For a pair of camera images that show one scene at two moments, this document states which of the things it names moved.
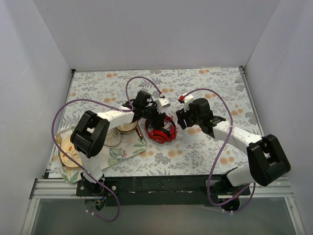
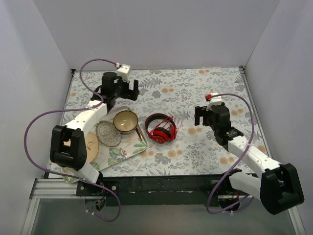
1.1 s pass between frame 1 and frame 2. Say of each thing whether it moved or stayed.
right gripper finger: moved
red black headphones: stayed
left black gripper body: moved
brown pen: stayed
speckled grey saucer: stayed
